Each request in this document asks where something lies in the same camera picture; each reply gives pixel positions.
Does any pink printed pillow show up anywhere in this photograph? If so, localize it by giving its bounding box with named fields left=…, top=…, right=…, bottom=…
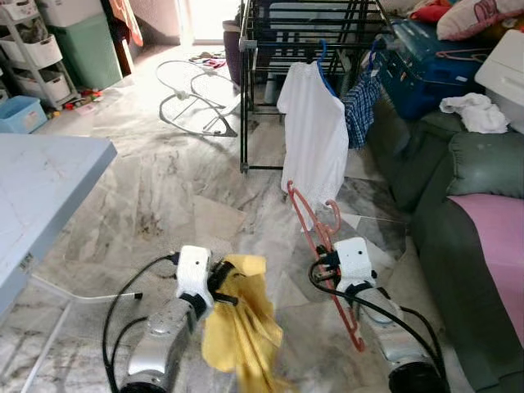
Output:
left=436, top=0, right=524, bottom=42

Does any blue checked shirt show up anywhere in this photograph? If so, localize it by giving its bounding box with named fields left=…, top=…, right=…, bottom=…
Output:
left=342, top=70, right=384, bottom=150

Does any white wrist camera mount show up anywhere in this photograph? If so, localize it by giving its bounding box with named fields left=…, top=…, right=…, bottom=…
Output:
left=334, top=237, right=377, bottom=287
left=174, top=245, right=215, bottom=300

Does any blue plastic hanger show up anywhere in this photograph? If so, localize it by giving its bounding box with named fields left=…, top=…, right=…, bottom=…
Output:
left=307, top=39, right=341, bottom=99
left=366, top=41, right=386, bottom=75

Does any crumpled white cloth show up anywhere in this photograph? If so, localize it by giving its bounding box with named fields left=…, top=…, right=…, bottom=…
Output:
left=440, top=93, right=510, bottom=134

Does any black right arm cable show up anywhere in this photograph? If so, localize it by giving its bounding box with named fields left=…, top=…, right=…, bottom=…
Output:
left=309, top=262, right=447, bottom=386

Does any green storage bin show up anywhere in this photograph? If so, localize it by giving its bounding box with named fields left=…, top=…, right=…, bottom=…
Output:
left=51, top=12, right=124, bottom=91

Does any black metal drying rack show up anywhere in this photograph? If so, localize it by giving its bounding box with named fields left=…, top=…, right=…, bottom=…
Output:
left=237, top=0, right=394, bottom=173

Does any yellow polo shirt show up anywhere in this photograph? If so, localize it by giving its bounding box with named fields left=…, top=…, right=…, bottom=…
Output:
left=201, top=254, right=296, bottom=393

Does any white drawer trolley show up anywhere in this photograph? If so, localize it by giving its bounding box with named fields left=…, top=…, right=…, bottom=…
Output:
left=0, top=0, right=79, bottom=111

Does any white storage box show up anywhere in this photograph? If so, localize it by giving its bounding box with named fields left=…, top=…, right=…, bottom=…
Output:
left=475, top=30, right=524, bottom=128

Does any light blue folding table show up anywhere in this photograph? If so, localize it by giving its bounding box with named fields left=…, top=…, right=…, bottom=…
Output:
left=0, top=133, right=144, bottom=393

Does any blue plastic case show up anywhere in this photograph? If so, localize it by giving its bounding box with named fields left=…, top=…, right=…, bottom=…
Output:
left=378, top=18, right=492, bottom=122

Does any pink plastic clothes hanger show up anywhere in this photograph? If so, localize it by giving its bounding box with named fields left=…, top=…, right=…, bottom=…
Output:
left=286, top=180, right=367, bottom=353

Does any pink sofa cloth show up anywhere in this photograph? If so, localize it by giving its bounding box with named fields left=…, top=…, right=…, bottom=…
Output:
left=449, top=194, right=524, bottom=345

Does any small light blue box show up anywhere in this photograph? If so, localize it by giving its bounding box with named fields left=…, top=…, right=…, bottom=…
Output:
left=0, top=96, right=48, bottom=134

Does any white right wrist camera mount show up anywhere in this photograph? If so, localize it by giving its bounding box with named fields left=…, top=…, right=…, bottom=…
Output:
left=334, top=237, right=377, bottom=287

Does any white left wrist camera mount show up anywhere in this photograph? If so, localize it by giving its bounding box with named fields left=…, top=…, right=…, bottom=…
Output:
left=174, top=245, right=215, bottom=300

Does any dark green sofa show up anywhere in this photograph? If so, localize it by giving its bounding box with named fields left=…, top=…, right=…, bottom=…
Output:
left=364, top=90, right=524, bottom=393

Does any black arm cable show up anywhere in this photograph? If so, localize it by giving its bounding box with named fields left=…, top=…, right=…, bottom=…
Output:
left=102, top=252, right=181, bottom=390
left=309, top=262, right=447, bottom=386

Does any white t-shirt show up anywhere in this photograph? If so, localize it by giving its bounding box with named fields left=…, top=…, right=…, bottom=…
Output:
left=277, top=61, right=350, bottom=206

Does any purple bin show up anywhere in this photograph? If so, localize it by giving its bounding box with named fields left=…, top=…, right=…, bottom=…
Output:
left=223, top=20, right=244, bottom=87

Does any red cushion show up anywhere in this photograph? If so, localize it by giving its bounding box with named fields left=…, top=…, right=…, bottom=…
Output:
left=409, top=0, right=451, bottom=24

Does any orange curtain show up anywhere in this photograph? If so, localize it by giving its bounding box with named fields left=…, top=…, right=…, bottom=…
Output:
left=109, top=0, right=144, bottom=46

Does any white wire bouncer frame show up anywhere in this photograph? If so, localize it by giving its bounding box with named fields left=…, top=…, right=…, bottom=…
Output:
left=156, top=59, right=240, bottom=138

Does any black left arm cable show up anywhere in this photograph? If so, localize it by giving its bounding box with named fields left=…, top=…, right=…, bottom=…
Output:
left=102, top=252, right=181, bottom=390

